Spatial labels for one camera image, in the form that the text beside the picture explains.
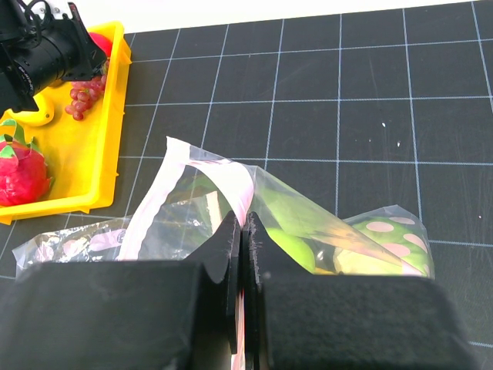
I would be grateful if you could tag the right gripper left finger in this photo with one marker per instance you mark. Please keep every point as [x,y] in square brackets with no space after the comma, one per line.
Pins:
[127,314]

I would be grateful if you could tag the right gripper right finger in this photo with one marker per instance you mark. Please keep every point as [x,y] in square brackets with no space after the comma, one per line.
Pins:
[298,320]

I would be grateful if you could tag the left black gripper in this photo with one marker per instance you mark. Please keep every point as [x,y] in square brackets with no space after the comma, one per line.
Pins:
[83,59]

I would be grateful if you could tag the dark red grapes toy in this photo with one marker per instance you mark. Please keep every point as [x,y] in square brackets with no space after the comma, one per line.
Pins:
[84,95]

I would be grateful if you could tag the green lime toy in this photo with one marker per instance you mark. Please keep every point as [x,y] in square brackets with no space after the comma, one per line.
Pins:
[295,247]

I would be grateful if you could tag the green cabbage toy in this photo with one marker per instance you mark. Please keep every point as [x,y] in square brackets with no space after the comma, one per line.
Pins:
[404,237]

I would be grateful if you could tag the pink polka dot zip bag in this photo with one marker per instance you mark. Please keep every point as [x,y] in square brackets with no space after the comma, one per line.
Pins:
[188,172]

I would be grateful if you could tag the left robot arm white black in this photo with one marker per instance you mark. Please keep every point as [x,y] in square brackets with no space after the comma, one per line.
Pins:
[42,42]

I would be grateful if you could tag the clear bag pink zipper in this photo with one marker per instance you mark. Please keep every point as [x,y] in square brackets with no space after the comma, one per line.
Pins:
[176,231]

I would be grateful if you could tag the red apple toy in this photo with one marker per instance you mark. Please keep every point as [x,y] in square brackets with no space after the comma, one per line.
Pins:
[102,42]

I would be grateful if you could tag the yellow lemon toy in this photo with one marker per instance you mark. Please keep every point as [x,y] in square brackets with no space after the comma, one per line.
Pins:
[43,116]

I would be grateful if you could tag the yellow plastic tray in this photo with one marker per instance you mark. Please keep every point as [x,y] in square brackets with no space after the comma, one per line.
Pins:
[82,155]

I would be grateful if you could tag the red dragon fruit toy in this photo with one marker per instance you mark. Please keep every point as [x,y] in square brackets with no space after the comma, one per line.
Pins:
[24,171]

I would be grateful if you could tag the black grid cutting mat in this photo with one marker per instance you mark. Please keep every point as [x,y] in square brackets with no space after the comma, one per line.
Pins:
[355,111]

